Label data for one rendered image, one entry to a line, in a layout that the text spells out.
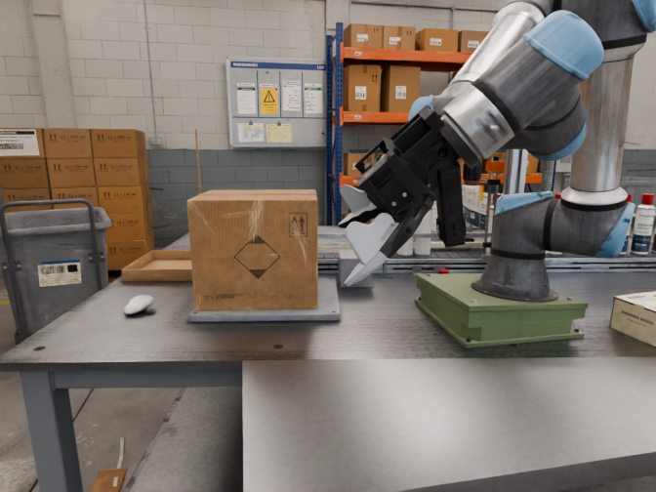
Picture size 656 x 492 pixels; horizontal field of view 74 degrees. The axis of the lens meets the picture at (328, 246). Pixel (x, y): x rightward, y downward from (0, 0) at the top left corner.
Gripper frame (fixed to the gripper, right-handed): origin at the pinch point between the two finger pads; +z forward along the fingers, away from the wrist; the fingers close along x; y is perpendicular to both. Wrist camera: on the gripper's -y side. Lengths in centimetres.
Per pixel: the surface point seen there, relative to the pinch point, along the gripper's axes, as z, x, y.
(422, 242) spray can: 7, -78, -51
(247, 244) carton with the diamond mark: 29, -42, -1
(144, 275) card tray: 72, -66, 8
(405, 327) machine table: 14, -30, -38
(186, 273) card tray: 63, -66, -1
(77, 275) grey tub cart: 185, -173, 22
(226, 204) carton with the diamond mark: 26, -44, 9
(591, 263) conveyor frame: -29, -73, -95
